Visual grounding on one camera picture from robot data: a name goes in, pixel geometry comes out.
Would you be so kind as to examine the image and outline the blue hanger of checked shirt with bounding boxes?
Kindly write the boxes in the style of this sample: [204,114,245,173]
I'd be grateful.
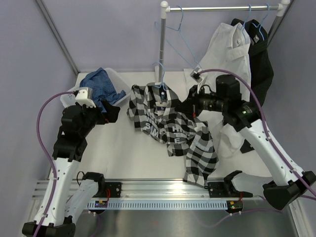
[153,61,168,94]

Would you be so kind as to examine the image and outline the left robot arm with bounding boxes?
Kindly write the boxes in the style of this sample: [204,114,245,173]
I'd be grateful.
[22,101,120,237]

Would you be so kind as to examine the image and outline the black white checked shirt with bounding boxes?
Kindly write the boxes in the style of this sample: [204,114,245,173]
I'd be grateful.
[127,83,218,187]

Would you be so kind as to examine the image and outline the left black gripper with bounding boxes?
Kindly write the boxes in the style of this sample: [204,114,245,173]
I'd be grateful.
[79,99,120,137]

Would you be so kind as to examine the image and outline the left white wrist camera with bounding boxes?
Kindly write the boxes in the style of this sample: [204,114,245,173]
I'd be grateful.
[75,87,96,108]

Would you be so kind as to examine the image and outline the metal clothes rack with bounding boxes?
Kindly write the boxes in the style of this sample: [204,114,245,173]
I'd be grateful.
[155,0,294,82]

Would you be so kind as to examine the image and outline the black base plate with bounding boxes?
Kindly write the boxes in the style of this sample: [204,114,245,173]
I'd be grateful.
[96,182,122,198]
[204,181,253,198]

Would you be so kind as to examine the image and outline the aluminium mounting rail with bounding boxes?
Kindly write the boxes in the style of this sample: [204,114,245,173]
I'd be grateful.
[31,179,301,200]

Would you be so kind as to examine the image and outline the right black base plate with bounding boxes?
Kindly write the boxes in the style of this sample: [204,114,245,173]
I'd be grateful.
[204,181,253,198]

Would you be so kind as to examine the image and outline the blue hanger of black shirt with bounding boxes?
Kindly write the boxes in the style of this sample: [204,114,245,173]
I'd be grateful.
[252,3,270,40]

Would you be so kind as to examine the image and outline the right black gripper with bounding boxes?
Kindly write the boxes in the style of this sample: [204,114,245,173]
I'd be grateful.
[176,84,228,118]

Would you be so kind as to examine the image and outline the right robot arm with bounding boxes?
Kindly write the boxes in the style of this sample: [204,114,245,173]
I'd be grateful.
[176,74,316,210]

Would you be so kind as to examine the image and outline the blue plaid shirt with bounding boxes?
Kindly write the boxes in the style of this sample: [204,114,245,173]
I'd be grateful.
[79,68,126,113]

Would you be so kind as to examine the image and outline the white plastic basket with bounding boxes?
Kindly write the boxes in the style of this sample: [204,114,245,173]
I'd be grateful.
[60,68,131,108]

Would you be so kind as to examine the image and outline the blue hanger of white shirt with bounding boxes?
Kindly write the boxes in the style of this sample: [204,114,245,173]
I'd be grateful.
[240,4,252,43]

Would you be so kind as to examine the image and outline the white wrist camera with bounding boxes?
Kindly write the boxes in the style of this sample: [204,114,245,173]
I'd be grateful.
[75,87,96,108]
[190,67,208,93]

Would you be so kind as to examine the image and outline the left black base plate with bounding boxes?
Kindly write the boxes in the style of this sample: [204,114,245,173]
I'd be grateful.
[96,182,122,198]

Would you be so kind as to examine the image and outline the blue hanger of plaid shirt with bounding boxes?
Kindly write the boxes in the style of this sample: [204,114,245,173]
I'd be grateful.
[155,1,200,68]

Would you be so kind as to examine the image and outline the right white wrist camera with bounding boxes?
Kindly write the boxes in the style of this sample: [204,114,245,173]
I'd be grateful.
[190,67,208,93]

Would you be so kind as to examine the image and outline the white slotted cable duct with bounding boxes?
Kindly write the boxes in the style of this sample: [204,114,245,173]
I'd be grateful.
[86,199,228,210]

